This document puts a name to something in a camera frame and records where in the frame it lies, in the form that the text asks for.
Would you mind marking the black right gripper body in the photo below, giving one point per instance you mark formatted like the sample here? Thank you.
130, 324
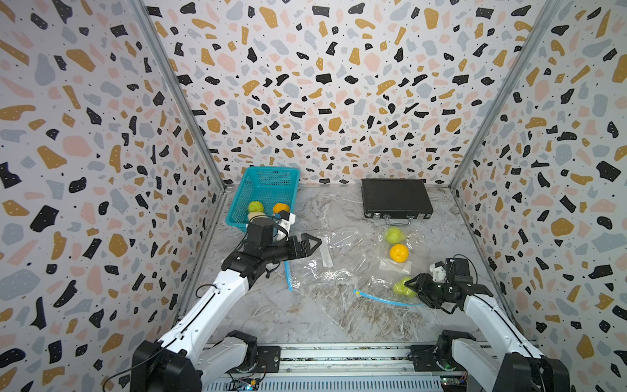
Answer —
438, 291

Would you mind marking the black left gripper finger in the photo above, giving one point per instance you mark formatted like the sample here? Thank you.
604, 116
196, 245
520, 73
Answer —
305, 249
310, 239

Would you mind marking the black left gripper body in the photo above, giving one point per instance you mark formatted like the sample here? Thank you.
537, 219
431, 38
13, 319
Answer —
291, 251

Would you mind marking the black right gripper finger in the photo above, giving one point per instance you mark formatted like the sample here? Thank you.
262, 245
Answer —
415, 299
420, 282

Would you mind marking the clear zip-top bag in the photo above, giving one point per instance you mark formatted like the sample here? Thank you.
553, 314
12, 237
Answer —
375, 284
309, 277

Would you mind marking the orange fruit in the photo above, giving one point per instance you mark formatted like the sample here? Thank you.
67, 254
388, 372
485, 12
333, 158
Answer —
399, 253
280, 207

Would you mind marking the beige fruit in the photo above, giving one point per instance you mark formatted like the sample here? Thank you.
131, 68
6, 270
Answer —
254, 215

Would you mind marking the green pear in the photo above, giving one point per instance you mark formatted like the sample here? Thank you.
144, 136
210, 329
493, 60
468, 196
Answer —
256, 206
401, 289

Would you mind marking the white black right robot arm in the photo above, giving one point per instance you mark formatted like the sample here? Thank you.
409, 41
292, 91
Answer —
494, 333

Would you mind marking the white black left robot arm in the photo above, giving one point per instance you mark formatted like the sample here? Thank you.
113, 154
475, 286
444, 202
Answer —
179, 360

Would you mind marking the white packet in right bag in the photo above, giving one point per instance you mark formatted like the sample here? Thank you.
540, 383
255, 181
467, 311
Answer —
389, 265

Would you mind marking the green fruit in right bag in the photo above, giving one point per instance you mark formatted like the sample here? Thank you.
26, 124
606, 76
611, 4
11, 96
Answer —
394, 236

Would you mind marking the teal plastic basket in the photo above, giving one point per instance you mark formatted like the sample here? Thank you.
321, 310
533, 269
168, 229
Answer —
266, 185

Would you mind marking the black ribbed carrying case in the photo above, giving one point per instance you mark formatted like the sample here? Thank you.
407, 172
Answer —
398, 202

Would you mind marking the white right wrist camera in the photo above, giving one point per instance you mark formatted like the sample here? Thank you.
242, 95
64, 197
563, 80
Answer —
438, 272

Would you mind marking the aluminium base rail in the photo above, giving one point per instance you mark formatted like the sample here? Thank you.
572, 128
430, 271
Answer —
345, 367

